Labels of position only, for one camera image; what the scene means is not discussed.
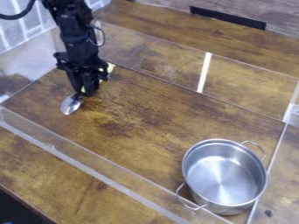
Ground clear acrylic right bracket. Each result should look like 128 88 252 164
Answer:
283 82 299 129

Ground stainless steel pot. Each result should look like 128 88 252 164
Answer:
175 138 267 216

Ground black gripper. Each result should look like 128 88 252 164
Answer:
54 31 106 97

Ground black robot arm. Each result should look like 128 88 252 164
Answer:
42 0 108 97

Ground clear acrylic front barrier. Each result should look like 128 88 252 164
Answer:
0 106 232 224

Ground black cable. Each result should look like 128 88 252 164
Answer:
0 0 38 21

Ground black wall slot strip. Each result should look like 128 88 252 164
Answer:
190 6 267 30

